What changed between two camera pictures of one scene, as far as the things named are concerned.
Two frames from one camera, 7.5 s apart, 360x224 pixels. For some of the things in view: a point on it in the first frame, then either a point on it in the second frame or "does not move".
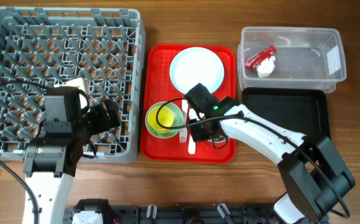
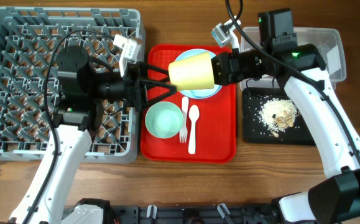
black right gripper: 198,135 -> 227,63
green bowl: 178,121 does not move
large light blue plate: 191,66 -> 199,94
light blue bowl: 219,139 -> 199,93
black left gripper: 103,124 -> 134,89
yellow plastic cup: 165,117 -> 193,73
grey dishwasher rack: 27,50 does not move
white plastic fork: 183,132 does not move
